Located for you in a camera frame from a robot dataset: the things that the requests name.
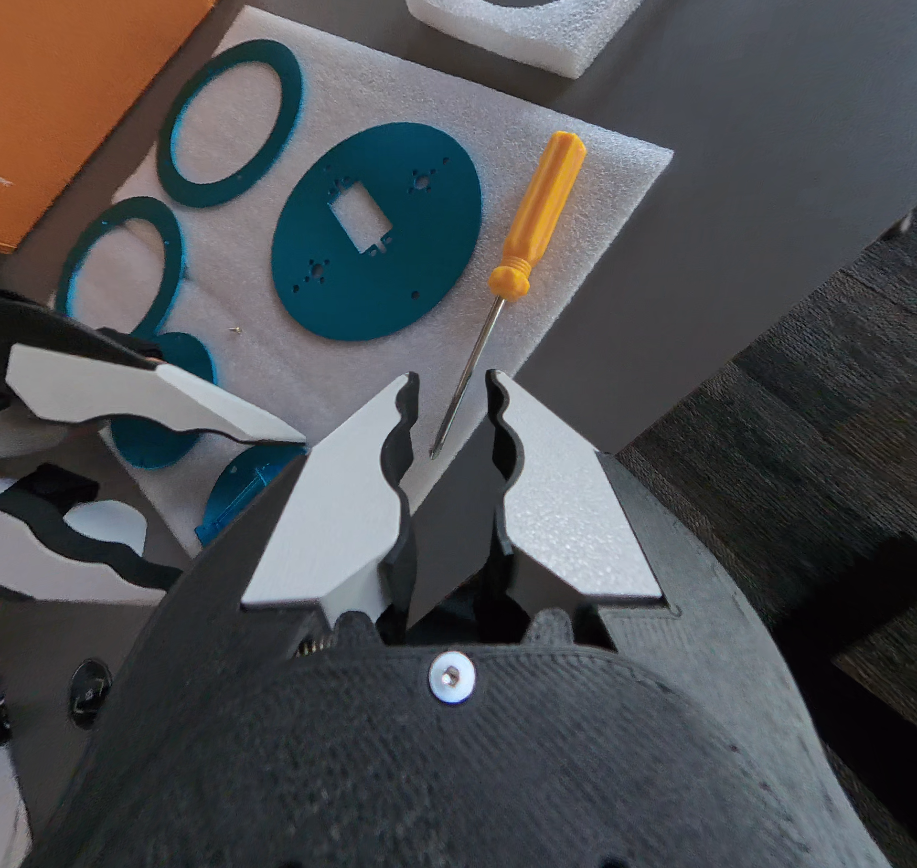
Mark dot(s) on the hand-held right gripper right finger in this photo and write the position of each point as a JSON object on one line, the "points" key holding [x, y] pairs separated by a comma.
{"points": [[573, 524]]}

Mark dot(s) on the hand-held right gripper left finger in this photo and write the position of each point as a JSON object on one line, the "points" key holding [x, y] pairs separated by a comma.
{"points": [[322, 524]]}

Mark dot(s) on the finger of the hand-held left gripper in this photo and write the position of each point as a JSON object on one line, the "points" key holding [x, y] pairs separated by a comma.
{"points": [[107, 388], [43, 560]]}

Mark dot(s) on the small blue plate with bracket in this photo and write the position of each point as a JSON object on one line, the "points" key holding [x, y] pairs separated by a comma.
{"points": [[243, 481]]}

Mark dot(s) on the round black desk control panel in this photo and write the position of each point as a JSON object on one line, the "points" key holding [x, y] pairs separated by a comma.
{"points": [[89, 692]]}

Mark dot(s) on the blue round plate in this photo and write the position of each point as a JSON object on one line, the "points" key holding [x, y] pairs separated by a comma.
{"points": [[186, 359]]}

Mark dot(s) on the person's white shirt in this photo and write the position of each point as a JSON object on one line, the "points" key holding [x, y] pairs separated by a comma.
{"points": [[13, 811]]}

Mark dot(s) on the orange cardboard box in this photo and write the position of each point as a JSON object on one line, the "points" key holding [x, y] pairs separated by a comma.
{"points": [[86, 59]]}

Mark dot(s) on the blue oval plate with slot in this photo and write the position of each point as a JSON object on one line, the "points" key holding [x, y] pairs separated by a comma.
{"points": [[430, 238]]}

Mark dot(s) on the white foam sheet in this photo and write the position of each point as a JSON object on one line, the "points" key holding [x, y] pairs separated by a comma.
{"points": [[587, 180]]}

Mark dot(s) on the white foam block with cutout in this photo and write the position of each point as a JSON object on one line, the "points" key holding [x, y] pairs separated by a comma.
{"points": [[559, 30]]}

